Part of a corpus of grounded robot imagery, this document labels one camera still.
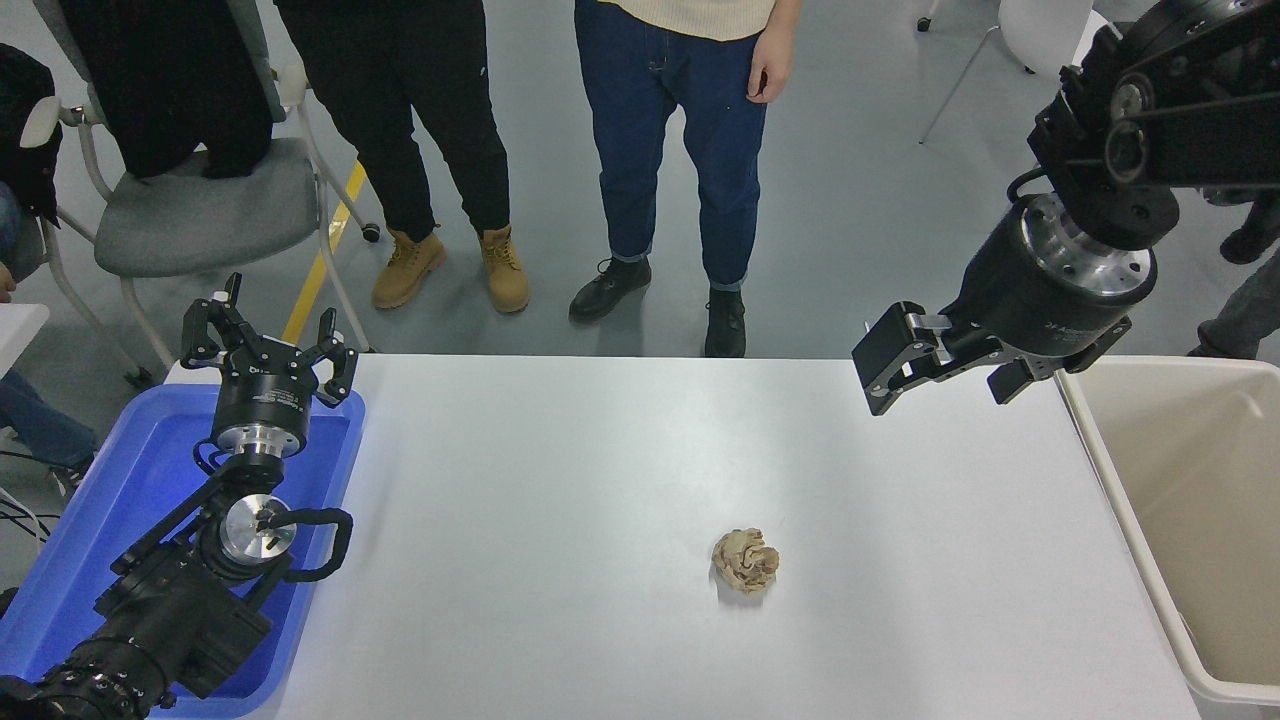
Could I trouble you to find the seated person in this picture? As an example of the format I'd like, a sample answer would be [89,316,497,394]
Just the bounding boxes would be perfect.
[0,44,102,496]

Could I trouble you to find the grey padded chair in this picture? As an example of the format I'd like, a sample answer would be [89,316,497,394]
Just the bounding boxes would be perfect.
[20,0,383,391]

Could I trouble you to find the tan paper ball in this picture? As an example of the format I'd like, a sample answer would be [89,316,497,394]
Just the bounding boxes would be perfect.
[712,528,781,596]

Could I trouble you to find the black garment on chair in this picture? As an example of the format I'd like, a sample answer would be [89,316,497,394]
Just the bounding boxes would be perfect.
[58,0,277,182]

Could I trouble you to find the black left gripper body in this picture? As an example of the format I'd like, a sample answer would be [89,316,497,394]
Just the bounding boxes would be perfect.
[210,340,320,435]

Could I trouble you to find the large pale bin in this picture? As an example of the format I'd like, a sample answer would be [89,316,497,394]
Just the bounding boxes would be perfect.
[1055,355,1280,707]

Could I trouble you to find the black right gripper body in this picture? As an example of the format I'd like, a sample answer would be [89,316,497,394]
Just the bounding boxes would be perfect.
[940,212,1136,379]

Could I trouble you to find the standing person's hand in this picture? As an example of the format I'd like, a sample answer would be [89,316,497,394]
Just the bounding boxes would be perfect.
[747,24,797,105]

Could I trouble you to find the thin cables on floor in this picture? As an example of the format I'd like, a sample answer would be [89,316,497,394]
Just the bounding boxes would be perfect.
[0,448,53,547]

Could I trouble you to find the small white side table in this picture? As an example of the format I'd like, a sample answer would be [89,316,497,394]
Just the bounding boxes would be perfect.
[0,303,51,380]

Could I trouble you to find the white plastic chair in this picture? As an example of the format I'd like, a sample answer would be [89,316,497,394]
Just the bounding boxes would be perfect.
[917,0,1113,147]

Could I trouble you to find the person at table end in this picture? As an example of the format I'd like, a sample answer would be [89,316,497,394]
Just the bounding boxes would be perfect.
[1188,188,1280,361]

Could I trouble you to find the blue plastic tray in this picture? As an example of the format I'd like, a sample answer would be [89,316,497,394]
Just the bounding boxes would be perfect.
[0,384,367,720]

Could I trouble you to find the standing person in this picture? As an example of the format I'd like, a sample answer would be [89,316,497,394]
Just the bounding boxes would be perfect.
[568,0,807,359]
[272,0,532,315]

